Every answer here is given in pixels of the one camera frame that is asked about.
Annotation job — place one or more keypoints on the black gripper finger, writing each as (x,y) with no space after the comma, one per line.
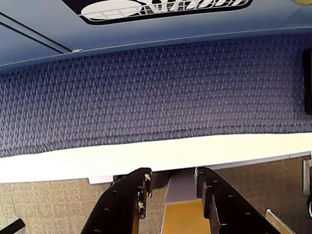
(226,212)
(117,209)

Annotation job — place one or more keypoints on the yellow flat panel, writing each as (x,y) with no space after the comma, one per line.
(180,219)

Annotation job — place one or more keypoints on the black bar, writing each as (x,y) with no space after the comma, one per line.
(12,226)

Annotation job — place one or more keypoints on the blue toy kitchen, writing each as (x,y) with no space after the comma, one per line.
(219,26)

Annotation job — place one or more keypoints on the blue dishwasher door with sticker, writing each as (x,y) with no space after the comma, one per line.
(48,9)

